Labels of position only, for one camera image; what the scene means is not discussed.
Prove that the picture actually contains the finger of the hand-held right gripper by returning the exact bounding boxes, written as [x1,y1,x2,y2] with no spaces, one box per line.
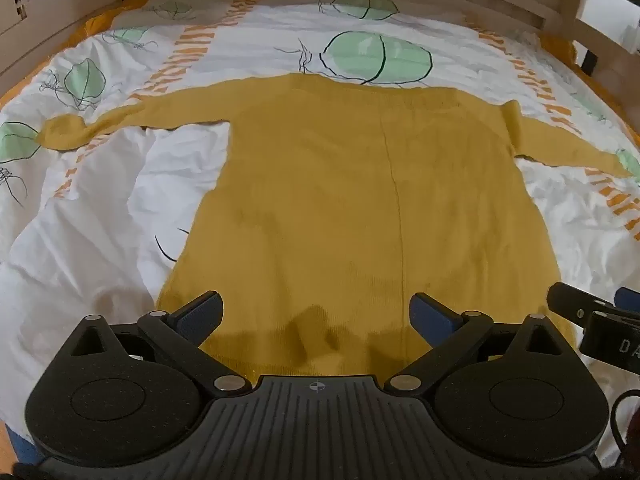
[546,282,619,323]

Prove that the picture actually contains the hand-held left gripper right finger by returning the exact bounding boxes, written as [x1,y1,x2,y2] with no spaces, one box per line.
[384,292,567,394]

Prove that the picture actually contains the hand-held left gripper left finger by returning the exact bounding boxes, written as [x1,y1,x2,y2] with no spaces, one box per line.
[70,290,253,395]

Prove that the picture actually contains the yellow knit sweater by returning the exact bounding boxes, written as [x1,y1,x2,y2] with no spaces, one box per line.
[38,72,636,382]

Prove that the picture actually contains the white printed duvet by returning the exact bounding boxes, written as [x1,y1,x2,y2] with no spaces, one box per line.
[0,0,640,466]

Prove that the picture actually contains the black cable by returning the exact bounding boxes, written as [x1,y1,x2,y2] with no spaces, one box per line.
[610,388,640,463]

